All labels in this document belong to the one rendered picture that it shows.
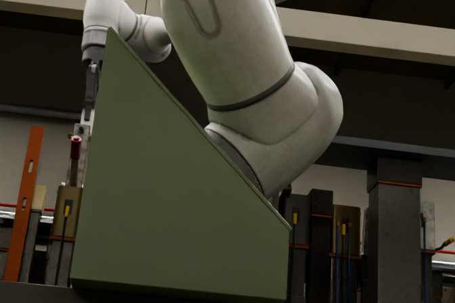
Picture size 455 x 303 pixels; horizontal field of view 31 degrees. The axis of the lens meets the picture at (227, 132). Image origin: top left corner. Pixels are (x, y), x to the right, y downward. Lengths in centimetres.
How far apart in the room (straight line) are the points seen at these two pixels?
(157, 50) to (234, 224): 125
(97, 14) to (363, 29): 378
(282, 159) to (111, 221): 32
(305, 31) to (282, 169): 445
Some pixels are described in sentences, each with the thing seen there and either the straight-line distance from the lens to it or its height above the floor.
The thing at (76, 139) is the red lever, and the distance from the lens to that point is 182.
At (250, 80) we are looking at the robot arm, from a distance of 122.
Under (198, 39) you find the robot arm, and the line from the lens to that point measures 120.
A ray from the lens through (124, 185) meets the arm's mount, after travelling 109.
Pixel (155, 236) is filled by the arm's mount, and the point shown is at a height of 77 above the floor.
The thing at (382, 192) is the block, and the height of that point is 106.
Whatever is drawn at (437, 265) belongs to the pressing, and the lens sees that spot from 207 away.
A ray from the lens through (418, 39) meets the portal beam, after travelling 589.
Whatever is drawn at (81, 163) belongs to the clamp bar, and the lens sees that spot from 192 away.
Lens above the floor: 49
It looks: 23 degrees up
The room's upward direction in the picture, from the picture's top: 5 degrees clockwise
